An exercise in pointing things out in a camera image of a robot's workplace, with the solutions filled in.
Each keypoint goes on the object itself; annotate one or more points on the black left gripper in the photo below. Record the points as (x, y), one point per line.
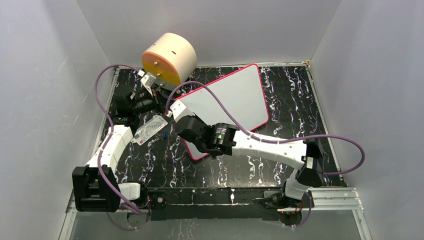
(158, 99)

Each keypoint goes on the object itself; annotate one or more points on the pink framed whiteboard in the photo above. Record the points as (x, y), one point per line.
(237, 99)

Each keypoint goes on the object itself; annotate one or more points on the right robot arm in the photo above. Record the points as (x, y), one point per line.
(220, 139)

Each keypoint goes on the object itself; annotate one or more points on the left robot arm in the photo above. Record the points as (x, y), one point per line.
(95, 185)

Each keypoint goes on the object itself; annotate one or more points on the round pastel drawer cabinet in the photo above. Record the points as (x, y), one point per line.
(171, 59)

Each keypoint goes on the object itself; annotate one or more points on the clear plastic marker package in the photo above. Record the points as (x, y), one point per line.
(149, 129)

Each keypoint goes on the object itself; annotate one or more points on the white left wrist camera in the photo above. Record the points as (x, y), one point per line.
(147, 80)

